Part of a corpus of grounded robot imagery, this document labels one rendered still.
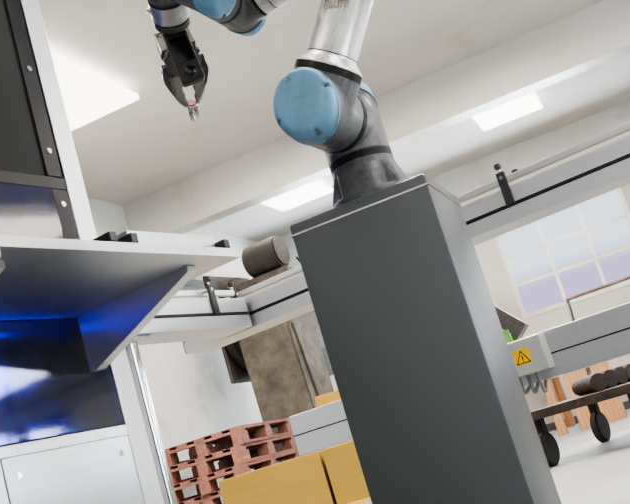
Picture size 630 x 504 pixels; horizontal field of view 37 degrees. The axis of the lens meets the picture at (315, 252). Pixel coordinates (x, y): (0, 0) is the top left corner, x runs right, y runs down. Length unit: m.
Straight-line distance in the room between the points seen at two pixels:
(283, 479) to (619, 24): 4.33
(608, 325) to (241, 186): 5.93
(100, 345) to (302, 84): 0.87
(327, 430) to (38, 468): 1.05
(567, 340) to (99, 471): 1.19
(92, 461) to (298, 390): 6.28
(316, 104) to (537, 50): 6.14
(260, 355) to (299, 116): 7.00
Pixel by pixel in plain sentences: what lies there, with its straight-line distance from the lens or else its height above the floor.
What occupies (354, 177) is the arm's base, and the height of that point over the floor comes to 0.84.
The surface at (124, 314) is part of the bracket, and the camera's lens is 2.09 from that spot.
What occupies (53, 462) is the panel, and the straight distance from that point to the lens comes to 2.04.
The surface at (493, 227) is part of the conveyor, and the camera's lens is 2.52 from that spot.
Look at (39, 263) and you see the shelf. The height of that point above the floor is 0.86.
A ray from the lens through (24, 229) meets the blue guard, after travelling 2.18.
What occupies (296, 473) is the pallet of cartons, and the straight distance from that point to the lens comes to 5.15.
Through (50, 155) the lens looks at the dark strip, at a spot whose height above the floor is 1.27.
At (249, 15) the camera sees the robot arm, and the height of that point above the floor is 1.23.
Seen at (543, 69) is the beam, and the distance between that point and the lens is 7.56.
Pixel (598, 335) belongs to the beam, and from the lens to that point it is 2.45.
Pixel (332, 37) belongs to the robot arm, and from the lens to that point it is 1.57.
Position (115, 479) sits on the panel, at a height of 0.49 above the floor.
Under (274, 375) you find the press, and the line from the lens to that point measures 8.42.
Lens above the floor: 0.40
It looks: 12 degrees up
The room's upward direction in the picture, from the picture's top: 17 degrees counter-clockwise
